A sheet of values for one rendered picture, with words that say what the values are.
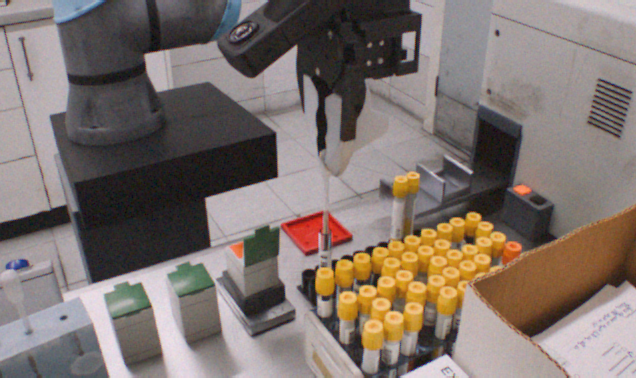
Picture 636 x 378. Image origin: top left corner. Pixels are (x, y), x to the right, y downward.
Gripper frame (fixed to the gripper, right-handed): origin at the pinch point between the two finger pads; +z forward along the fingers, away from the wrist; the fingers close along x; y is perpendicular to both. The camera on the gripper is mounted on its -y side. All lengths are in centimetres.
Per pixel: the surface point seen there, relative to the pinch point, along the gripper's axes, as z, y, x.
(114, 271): 30.7, -17.4, 34.4
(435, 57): 65, 159, 164
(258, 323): 16.9, -7.8, 0.3
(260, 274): 12.5, -6.3, 2.4
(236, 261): 11.0, -8.2, 3.9
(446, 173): 13.5, 25.2, 10.0
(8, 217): 93, -39, 168
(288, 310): 16.9, -4.2, 0.5
